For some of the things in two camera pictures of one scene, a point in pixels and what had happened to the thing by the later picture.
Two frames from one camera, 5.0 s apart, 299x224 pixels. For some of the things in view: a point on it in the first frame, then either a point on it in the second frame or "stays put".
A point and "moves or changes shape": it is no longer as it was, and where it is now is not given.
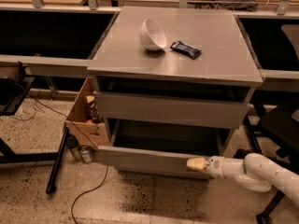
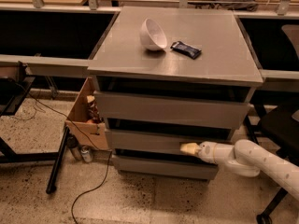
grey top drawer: [157, 108] stays put
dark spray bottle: [75, 147] stays put
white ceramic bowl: [151, 36] stays put
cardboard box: [93, 133] stays put
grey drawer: [163, 146] moves or changes shape
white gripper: [214, 165] → [206, 151]
